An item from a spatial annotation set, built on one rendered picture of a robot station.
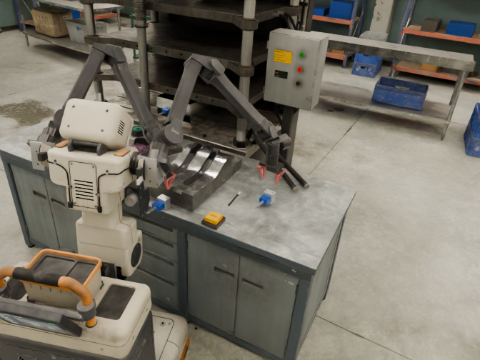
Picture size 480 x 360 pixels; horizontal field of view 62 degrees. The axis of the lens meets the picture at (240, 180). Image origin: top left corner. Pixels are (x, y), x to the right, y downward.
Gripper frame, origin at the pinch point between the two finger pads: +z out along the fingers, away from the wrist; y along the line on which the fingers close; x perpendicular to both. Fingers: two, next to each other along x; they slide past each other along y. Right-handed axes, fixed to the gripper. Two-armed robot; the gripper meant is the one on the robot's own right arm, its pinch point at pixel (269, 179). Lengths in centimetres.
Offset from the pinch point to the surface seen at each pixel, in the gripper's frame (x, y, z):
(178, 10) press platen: -43, 98, -60
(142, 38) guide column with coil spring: -33, 120, -42
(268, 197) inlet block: 1.7, -1.4, 8.5
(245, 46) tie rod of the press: -41, 46, -48
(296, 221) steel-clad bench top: 4.5, -18.9, 12.9
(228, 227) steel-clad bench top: 28.7, 2.6, 12.7
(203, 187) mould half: 21.0, 23.7, 3.9
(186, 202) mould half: 30.5, 26.1, 8.6
